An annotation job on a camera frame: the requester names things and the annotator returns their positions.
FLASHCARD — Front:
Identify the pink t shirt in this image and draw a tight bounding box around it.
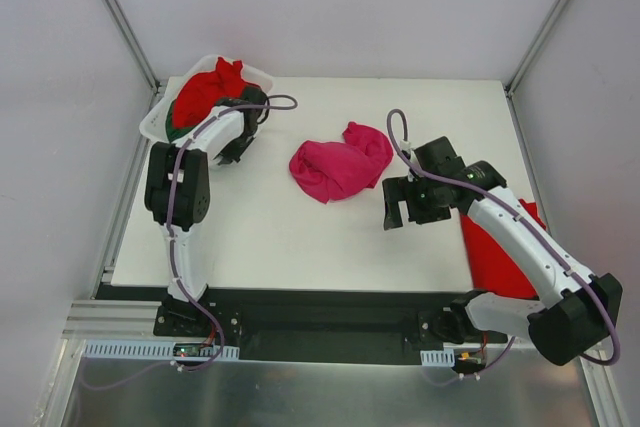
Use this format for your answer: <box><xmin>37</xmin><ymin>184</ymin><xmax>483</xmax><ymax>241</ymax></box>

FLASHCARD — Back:
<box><xmin>289</xmin><ymin>122</ymin><xmax>393</xmax><ymax>204</ymax></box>

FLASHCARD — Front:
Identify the white perforated plastic basket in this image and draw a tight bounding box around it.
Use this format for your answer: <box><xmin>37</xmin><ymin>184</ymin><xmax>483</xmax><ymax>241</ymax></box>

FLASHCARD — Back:
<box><xmin>139</xmin><ymin>54</ymin><xmax>275</xmax><ymax>142</ymax></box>

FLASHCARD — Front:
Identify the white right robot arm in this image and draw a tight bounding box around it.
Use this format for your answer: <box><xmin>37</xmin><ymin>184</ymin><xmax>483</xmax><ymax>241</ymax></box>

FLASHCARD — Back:
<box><xmin>383</xmin><ymin>137</ymin><xmax>622</xmax><ymax>366</ymax></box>

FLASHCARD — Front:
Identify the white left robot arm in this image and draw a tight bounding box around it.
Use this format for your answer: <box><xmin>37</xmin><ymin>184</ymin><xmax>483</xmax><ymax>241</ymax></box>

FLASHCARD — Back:
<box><xmin>144</xmin><ymin>88</ymin><xmax>270</xmax><ymax>336</ymax></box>

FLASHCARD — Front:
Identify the green t shirt in basket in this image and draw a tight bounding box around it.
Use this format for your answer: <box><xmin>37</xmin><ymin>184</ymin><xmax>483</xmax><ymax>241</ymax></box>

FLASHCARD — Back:
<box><xmin>165</xmin><ymin>85</ymin><xmax>268</xmax><ymax>142</ymax></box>

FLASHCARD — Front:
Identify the red t shirt in basket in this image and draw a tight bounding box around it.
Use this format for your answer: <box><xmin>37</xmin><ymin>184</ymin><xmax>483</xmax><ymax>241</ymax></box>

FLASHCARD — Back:
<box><xmin>178</xmin><ymin>57</ymin><xmax>258</xmax><ymax>97</ymax></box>

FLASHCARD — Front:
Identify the folded red t shirt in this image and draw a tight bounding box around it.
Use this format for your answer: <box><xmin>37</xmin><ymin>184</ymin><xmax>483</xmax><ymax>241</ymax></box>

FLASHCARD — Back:
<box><xmin>459</xmin><ymin>211</ymin><xmax>537</xmax><ymax>300</ymax></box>

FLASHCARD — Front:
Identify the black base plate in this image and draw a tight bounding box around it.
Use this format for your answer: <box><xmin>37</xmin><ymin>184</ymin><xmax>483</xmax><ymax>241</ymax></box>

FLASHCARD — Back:
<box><xmin>100</xmin><ymin>285</ymin><xmax>521</xmax><ymax>365</ymax></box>

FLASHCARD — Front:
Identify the left aluminium frame post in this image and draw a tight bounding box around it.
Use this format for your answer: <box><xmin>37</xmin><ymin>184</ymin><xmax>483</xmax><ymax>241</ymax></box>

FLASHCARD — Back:
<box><xmin>102</xmin><ymin>0</ymin><xmax>161</xmax><ymax>93</ymax></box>

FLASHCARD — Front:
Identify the aluminium frame post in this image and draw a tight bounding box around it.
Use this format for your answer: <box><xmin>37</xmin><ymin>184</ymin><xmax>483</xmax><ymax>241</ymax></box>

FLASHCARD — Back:
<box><xmin>102</xmin><ymin>0</ymin><xmax>161</xmax><ymax>93</ymax></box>
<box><xmin>505</xmin><ymin>0</ymin><xmax>606</xmax><ymax>96</ymax></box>

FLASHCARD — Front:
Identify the right aluminium frame post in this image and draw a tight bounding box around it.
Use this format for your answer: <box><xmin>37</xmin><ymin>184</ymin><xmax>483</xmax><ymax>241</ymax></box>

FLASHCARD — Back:
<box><xmin>505</xmin><ymin>0</ymin><xmax>606</xmax><ymax>96</ymax></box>

